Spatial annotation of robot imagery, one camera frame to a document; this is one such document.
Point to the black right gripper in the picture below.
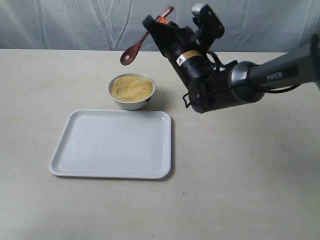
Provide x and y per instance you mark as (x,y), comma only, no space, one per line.
(174,44)

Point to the dark brown wooden spoon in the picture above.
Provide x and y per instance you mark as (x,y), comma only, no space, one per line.
(130,53)

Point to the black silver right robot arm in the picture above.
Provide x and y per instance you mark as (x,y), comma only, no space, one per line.
(212,85)

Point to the yellow grainy powder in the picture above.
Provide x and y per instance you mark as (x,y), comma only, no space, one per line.
(130,88)

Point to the white ceramic bowl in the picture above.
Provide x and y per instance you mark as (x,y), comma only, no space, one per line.
(132,105)

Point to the white wrinkled backdrop cloth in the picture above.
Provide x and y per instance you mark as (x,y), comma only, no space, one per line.
(114,25)

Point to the white rectangular plastic tray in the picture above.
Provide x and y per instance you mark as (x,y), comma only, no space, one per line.
(120,144)

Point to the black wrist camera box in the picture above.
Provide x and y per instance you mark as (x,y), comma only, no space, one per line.
(209,26)

